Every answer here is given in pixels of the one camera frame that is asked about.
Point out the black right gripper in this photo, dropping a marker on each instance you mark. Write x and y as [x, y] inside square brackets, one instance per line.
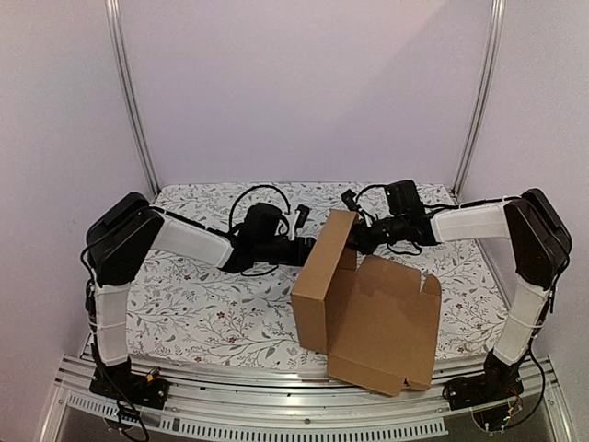
[364, 237]

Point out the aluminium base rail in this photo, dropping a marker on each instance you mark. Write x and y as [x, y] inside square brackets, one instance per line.
[222, 403]

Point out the right aluminium frame post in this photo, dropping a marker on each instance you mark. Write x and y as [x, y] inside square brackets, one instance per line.
[490, 57]

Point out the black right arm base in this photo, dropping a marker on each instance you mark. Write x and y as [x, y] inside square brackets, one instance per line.
[498, 381]

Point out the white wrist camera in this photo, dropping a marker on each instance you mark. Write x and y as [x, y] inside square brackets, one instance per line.
[349, 198]
[297, 220]

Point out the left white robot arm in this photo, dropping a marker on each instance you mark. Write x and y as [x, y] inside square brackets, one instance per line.
[119, 241]

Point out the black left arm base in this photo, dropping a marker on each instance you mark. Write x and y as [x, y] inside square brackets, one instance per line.
[120, 383]

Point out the left aluminium frame post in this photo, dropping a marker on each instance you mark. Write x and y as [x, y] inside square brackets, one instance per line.
[114, 19]

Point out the aluminium frame post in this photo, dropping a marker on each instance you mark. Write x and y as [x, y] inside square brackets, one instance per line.
[490, 57]
[114, 19]

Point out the floral patterned table mat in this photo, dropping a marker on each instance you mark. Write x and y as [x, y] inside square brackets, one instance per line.
[184, 311]

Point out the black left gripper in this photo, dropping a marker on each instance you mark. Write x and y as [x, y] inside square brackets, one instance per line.
[304, 250]

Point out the brown cardboard box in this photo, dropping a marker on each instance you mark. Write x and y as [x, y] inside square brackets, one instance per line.
[375, 320]

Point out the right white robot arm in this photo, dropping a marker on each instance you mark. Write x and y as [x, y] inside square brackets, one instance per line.
[540, 244]

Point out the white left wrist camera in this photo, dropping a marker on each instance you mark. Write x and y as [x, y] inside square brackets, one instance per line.
[297, 220]

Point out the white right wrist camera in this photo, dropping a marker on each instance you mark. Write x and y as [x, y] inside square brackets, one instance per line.
[349, 198]

